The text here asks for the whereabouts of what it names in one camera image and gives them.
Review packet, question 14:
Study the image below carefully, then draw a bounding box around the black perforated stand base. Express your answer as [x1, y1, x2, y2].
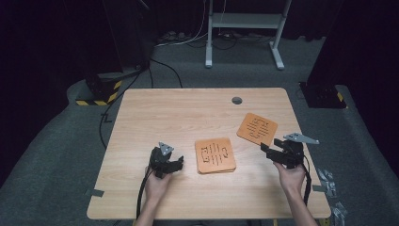
[298, 81, 348, 109]

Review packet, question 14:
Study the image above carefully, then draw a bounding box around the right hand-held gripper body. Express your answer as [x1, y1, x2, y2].
[272, 132, 321, 170]

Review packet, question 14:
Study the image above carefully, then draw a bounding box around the wooden coaster with curly cutouts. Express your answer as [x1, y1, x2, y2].
[194, 137, 237, 172]

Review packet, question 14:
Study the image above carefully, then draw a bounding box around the black floor cable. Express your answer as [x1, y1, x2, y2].
[98, 57, 184, 149]

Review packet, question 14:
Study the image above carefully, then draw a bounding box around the wooden coaster with line cutouts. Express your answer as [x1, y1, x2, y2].
[236, 112, 279, 147]

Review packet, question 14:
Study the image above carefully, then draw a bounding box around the white metal stand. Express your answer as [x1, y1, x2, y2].
[204, 0, 293, 71]

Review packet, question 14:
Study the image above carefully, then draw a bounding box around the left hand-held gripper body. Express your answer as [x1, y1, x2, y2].
[149, 141, 177, 179]

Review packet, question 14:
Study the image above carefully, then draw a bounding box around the person's right hand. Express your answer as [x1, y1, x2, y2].
[273, 161, 307, 196]

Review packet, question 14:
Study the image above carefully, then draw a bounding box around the black yellow striped stand base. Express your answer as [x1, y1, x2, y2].
[74, 73, 123, 107]

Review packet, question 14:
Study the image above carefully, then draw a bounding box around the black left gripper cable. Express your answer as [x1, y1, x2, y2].
[136, 168, 157, 219]

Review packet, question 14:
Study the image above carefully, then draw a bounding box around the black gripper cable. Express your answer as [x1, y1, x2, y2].
[136, 168, 157, 219]
[301, 154, 313, 207]

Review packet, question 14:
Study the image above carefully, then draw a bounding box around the power strip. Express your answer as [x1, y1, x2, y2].
[157, 30, 190, 44]

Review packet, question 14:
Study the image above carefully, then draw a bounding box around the white floor cable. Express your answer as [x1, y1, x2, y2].
[154, 0, 210, 49]

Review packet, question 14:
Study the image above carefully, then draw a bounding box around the person's left hand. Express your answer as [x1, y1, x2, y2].
[143, 166, 173, 202]

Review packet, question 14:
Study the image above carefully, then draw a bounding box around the silver metal bracket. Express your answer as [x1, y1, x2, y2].
[330, 202, 349, 226]
[316, 168, 339, 199]

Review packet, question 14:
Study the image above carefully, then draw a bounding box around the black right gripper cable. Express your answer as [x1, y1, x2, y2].
[301, 154, 313, 207]

